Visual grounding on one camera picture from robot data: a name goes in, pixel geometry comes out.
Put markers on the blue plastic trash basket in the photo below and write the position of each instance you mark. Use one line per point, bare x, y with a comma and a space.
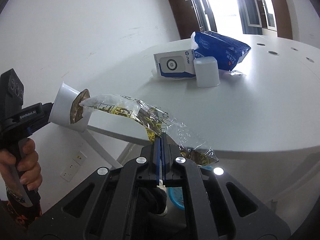
176, 196

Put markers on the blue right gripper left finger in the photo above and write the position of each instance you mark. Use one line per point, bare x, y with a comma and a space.
156, 157

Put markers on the white wall socket panel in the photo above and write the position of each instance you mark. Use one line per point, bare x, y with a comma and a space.
73, 167

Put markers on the brown wooden cabinet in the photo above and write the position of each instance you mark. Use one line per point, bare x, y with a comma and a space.
192, 15

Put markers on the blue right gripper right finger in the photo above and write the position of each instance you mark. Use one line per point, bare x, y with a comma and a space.
166, 158

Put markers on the white upside-down plastic cup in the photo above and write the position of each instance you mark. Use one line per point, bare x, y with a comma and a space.
207, 72

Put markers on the white paper cup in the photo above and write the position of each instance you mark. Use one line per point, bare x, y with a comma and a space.
67, 112

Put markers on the blue tissue pack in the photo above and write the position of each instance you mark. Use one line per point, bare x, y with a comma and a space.
226, 50

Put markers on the clear yellow printed plastic wrapper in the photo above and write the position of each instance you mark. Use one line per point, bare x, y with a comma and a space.
155, 121

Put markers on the person's left hand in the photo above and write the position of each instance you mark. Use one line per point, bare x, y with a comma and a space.
29, 165

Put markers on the brown cabinet with glass door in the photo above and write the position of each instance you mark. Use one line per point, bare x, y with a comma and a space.
275, 18

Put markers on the white blue small box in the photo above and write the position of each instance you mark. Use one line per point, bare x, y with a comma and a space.
175, 64

